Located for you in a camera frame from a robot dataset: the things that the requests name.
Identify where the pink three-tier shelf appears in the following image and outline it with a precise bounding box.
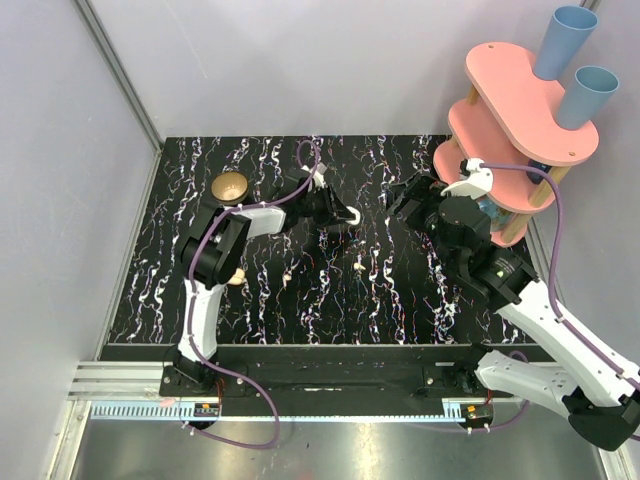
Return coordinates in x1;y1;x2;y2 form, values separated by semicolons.
434;42;599;246

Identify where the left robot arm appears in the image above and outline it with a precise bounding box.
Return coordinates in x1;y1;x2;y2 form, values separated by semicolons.
172;165;361;396

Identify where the cream earbud charging case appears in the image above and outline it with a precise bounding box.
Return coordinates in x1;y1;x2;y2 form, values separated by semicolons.
227;268;246;286

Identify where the white earbud charging case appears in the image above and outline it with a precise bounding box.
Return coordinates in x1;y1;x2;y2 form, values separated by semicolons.
347;206;361;226

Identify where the blue cup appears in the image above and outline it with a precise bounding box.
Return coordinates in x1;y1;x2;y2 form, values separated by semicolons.
554;66;620;130
533;5;599;81

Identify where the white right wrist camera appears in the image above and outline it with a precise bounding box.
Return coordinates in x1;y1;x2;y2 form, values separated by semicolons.
440;158;494;200

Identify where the gold patterned ceramic bowl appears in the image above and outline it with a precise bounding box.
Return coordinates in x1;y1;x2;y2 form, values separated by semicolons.
211;171;249;206

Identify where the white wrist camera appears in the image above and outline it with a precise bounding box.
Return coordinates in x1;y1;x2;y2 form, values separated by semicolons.
440;158;494;200
313;162;327;188

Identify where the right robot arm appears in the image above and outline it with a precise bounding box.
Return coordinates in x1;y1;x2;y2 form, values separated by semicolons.
386;168;639;451

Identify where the blue cup rear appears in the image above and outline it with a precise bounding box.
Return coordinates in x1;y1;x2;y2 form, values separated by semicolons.
533;5;599;81

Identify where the blue patterned mug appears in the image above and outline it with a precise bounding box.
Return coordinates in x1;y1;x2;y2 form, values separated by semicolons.
477;197;513;232

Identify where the blue cup front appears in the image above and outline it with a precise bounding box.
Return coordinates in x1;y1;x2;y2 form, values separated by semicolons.
554;66;620;130

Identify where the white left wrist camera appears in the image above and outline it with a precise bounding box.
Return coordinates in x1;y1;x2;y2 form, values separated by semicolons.
313;162;327;188

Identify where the aluminium frame rail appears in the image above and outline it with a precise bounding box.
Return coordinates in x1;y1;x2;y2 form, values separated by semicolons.
71;0;164;152

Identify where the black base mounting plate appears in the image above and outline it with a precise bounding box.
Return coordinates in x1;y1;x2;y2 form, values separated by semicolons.
159;345;487;419

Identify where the dark blue object on shelf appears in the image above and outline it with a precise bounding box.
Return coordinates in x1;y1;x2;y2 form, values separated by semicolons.
526;159;551;184

